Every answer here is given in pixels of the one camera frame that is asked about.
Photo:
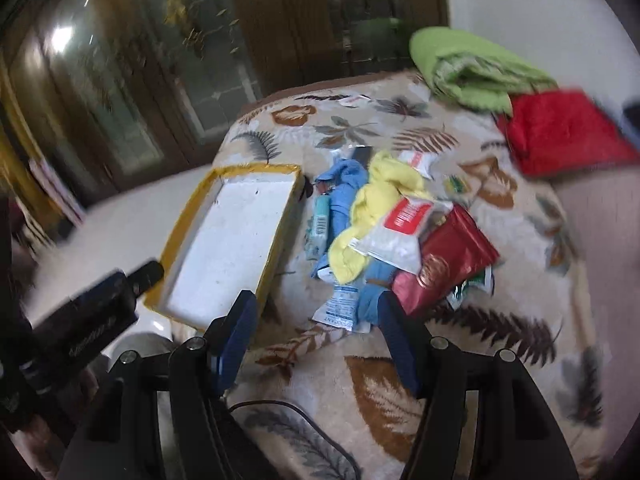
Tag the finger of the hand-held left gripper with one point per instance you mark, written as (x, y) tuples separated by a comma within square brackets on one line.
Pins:
[(145, 276)]

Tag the yellow-edged white box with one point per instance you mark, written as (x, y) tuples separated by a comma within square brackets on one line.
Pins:
[(225, 245)]

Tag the dark red foil pouch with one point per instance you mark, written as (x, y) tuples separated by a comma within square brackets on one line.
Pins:
[(445, 260)]

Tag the wooden cabinet with glass doors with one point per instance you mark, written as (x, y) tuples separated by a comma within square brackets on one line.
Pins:
[(280, 20)]

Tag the white packet with red label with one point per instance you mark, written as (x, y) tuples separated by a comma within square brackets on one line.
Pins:
[(395, 245)]

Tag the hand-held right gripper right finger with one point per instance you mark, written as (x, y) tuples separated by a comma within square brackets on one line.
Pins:
[(398, 342)]

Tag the teal tube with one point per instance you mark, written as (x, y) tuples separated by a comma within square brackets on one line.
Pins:
[(320, 217)]

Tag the small green packet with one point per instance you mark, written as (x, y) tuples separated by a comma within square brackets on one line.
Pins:
[(457, 186)]

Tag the small dark flat item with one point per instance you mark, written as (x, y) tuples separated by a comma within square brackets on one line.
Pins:
[(361, 155)]

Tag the folded green blanket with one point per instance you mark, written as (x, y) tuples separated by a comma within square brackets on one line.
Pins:
[(470, 70)]

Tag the white blue-print sachet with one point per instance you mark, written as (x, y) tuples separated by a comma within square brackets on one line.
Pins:
[(337, 307)]

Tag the yellow cloth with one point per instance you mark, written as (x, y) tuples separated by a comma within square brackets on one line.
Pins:
[(372, 200)]

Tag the green and white wrapper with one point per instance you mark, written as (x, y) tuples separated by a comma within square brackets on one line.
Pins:
[(475, 287)]

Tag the small white red sachet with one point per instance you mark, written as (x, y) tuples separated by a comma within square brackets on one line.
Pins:
[(355, 100)]

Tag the blue towel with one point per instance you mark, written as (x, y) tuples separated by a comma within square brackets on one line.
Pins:
[(345, 195)]

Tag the small white and red packet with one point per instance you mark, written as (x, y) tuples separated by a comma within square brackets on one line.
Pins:
[(417, 160)]

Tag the red cloth bag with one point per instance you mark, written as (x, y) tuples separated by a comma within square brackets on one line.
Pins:
[(560, 130)]

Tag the leaf print blanket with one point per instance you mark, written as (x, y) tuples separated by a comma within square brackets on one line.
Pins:
[(500, 310)]

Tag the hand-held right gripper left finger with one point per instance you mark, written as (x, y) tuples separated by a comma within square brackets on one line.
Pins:
[(235, 341)]

